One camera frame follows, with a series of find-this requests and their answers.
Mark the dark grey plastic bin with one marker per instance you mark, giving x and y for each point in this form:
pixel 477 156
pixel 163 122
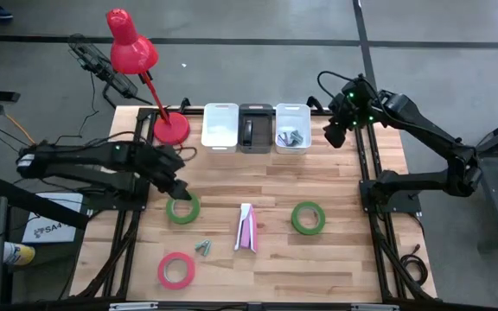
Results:
pixel 264 129

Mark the green tape roll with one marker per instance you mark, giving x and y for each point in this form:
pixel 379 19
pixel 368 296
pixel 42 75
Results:
pixel 297 222
pixel 172 215

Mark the pink and white stapler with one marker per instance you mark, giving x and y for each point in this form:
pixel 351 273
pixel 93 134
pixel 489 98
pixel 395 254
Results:
pixel 246 229

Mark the yellow and white bottle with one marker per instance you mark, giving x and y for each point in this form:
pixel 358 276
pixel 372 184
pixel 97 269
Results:
pixel 17 254

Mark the binder clip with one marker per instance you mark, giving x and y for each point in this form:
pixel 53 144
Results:
pixel 202 247
pixel 296 137

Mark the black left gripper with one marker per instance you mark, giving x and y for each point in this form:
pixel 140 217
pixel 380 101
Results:
pixel 164 166

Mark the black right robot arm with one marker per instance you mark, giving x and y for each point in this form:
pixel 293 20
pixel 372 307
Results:
pixel 430 134

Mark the silver metal bracket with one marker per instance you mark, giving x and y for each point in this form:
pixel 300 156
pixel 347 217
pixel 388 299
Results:
pixel 132 306
pixel 374 307

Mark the white printed cardboard box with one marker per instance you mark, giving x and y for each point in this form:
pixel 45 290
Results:
pixel 50 229

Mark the black clamp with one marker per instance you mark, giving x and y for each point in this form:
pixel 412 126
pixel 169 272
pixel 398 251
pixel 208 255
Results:
pixel 184 105
pixel 314 103

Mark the pink tape roll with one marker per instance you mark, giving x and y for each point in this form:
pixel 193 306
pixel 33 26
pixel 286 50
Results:
pixel 164 278

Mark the white plastic bin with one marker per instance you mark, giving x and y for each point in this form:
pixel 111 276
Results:
pixel 219 125
pixel 293 116

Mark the red desk lamp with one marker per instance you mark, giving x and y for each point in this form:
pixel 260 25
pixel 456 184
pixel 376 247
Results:
pixel 132 52

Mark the black aluminium table frame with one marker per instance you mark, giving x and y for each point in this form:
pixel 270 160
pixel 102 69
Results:
pixel 363 147

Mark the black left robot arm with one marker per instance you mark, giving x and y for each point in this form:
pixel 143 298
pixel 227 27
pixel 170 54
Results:
pixel 80 160

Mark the black power strip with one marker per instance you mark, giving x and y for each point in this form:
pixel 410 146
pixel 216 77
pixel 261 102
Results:
pixel 102 69

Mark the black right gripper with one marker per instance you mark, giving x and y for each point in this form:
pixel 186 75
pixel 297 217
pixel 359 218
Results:
pixel 357 103

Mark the black diagonal bar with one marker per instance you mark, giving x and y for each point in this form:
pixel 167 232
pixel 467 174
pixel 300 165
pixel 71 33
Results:
pixel 37 205

